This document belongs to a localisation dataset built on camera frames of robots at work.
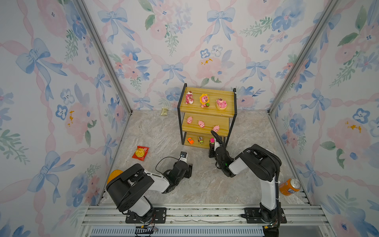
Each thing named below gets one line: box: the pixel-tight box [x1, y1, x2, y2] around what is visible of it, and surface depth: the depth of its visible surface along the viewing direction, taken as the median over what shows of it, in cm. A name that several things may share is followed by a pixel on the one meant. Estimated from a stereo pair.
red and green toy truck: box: [197, 136, 204, 146], surface depth 100 cm
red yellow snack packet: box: [132, 145, 150, 162], surface depth 96 cm
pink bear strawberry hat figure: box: [185, 90, 195, 105], surface depth 76 cm
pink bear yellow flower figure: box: [199, 93, 210, 109], surface depth 75 cm
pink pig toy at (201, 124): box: [197, 119, 205, 128], surface depth 90 cm
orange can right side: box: [279, 178, 302, 197], surface depth 76 cm
